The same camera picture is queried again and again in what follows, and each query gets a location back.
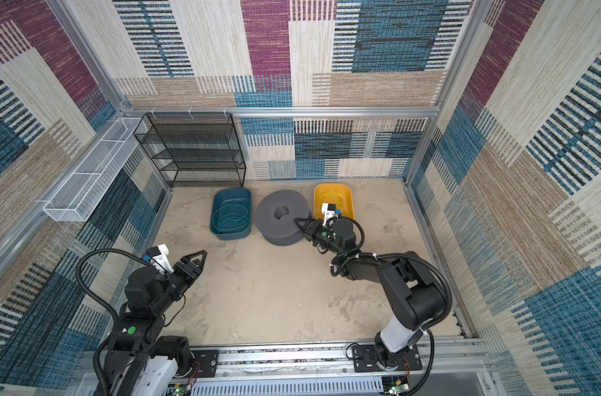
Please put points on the black wire mesh shelf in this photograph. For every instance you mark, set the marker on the black wire mesh shelf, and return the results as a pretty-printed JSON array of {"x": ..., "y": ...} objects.
[{"x": 193, "y": 149}]

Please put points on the grey perforated cable spool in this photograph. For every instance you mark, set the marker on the grey perforated cable spool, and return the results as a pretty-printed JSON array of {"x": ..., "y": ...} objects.
[{"x": 275, "y": 215}]

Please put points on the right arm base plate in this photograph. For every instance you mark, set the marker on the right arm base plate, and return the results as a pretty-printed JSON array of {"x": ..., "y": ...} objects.
[{"x": 370, "y": 358}]

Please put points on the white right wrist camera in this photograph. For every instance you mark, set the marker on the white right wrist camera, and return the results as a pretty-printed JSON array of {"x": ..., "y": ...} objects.
[{"x": 330, "y": 213}]

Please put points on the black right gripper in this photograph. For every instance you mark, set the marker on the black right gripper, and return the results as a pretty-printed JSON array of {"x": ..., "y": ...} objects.
[{"x": 308, "y": 233}]

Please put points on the yellow plastic bin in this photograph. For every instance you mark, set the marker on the yellow plastic bin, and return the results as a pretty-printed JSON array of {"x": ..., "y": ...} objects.
[{"x": 337, "y": 193}]

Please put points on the teal plastic bin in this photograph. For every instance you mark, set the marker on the teal plastic bin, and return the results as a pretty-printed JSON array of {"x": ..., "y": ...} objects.
[{"x": 231, "y": 214}]

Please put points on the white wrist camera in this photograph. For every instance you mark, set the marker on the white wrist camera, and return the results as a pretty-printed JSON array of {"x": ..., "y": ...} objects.
[
  {"x": 330, "y": 213},
  {"x": 157, "y": 256}
]

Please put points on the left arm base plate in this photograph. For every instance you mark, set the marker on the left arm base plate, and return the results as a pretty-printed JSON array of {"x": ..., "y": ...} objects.
[{"x": 205, "y": 363}]

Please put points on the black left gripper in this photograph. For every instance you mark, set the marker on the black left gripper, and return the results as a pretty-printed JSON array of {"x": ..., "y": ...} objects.
[{"x": 191, "y": 277}]

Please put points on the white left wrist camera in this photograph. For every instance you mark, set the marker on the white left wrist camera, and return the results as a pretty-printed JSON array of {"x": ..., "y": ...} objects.
[{"x": 157, "y": 256}]

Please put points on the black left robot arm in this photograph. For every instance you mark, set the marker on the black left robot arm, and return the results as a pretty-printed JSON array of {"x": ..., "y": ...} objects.
[{"x": 135, "y": 358}]

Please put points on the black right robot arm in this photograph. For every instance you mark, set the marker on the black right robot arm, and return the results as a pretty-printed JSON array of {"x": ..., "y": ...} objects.
[{"x": 419, "y": 295}]

